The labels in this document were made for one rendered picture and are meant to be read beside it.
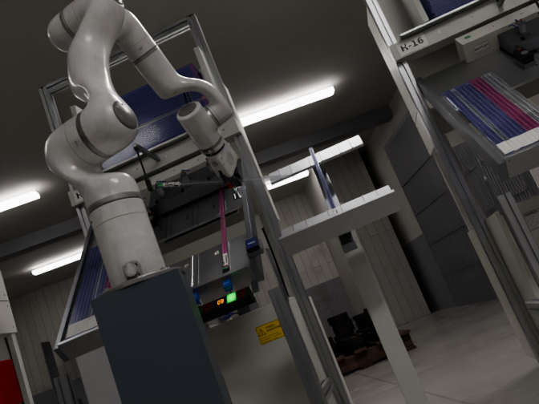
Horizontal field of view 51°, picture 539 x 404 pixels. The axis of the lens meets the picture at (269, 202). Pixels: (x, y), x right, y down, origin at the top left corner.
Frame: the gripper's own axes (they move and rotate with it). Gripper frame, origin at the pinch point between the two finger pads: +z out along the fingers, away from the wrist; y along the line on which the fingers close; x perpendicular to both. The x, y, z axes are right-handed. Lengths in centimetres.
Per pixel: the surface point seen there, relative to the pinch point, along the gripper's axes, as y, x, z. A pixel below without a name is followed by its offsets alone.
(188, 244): 10, 47, 39
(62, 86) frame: 59, 91, -23
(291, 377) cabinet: -46, -5, 52
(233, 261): -28.2, -1.5, 8.3
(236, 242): -19.0, 0.7, 10.0
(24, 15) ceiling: 150, 167, -29
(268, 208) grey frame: 16.0, 6.5, 32.4
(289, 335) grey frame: -48, -18, 21
